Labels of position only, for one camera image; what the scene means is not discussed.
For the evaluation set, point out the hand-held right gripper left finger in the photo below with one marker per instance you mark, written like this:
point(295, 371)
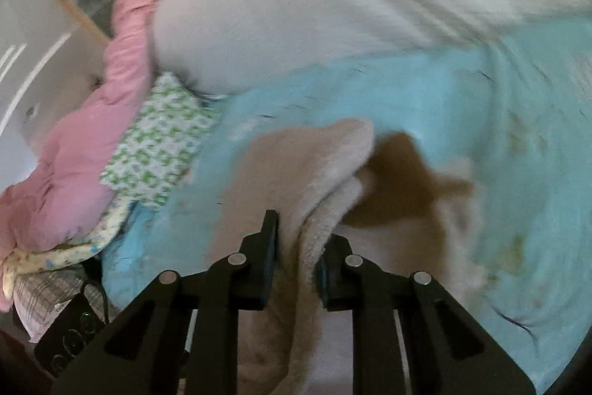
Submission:
point(263, 279)

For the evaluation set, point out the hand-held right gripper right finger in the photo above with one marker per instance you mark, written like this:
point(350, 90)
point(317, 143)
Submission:
point(330, 288)

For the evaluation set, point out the beige knitted sweater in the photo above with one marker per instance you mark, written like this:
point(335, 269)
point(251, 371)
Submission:
point(296, 173)

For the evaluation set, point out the plaid cloth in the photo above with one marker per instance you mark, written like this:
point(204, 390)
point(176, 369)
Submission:
point(37, 298)

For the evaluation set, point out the yellow cartoon print cloth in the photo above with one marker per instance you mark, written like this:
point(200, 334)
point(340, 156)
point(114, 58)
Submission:
point(60, 256)

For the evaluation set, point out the green checkered pillow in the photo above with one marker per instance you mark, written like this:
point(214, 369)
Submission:
point(157, 145)

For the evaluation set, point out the pink quilt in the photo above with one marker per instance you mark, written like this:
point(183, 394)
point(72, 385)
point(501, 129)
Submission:
point(78, 154)

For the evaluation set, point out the blue floral bed sheet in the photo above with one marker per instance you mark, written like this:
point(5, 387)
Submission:
point(508, 122)

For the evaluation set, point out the white glossy headboard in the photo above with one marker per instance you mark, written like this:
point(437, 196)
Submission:
point(37, 66)

